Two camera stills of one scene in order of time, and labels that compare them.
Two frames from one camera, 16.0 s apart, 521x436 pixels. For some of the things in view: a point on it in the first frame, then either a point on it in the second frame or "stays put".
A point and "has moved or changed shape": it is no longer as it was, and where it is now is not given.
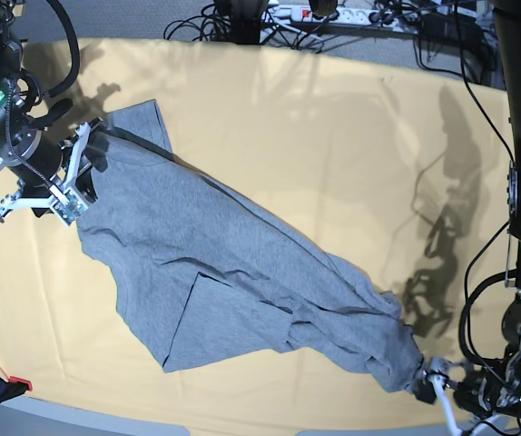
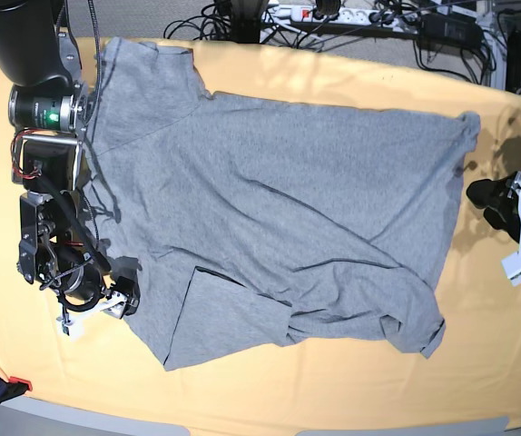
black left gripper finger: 84,183 -> 131,305
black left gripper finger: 95,152 -> 123,284
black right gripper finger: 439,365 -> 508,221
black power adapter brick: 441,28 stays put
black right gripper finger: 424,391 -> 486,193
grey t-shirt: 209,275 has moved or changed shape
